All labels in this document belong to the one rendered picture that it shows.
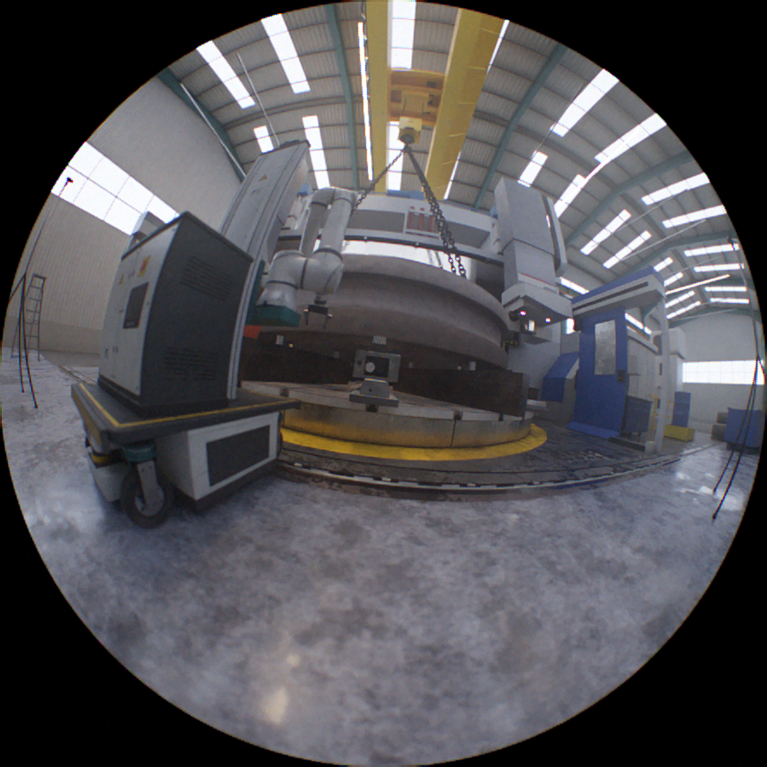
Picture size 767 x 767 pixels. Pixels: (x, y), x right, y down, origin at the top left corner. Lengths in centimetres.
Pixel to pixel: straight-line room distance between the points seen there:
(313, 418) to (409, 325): 124
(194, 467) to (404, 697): 68
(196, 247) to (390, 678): 102
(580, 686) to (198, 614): 72
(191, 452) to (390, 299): 220
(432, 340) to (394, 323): 42
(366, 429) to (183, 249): 149
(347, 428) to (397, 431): 36
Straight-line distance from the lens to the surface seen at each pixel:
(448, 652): 55
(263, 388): 193
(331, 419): 169
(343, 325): 224
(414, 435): 173
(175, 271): 68
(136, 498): 74
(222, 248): 79
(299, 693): 49
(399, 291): 249
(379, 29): 1115
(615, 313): 485
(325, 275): 105
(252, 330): 214
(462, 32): 1107
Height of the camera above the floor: 48
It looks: 1 degrees down
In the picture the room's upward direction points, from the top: 7 degrees clockwise
